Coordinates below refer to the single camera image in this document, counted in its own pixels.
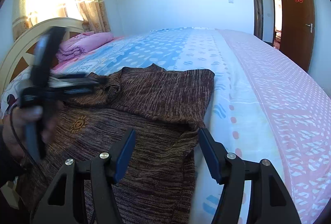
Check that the pink pillow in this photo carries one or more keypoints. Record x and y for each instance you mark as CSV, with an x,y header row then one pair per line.
x,y
85,43

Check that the brown wooden door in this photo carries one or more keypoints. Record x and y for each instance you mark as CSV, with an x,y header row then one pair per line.
x,y
294,32

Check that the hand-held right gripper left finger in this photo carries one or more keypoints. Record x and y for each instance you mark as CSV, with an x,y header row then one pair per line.
x,y
126,155

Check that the person's left hand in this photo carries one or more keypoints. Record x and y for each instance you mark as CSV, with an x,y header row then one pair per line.
x,y
13,131

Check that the brown knitted sweater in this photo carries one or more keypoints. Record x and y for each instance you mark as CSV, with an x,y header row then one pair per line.
x,y
155,94

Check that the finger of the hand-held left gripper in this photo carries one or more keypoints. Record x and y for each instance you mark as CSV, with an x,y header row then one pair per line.
x,y
77,78
77,90

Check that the person's left forearm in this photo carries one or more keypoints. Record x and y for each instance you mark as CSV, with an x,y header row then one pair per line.
x,y
7,169

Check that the patterned bed sheet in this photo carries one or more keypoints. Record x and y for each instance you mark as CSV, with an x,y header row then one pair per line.
x,y
258,110

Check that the cream wooden headboard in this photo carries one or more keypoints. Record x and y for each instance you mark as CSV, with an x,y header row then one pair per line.
x,y
15,56

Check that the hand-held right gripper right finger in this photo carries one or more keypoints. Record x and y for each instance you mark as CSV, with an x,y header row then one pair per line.
x,y
210,156

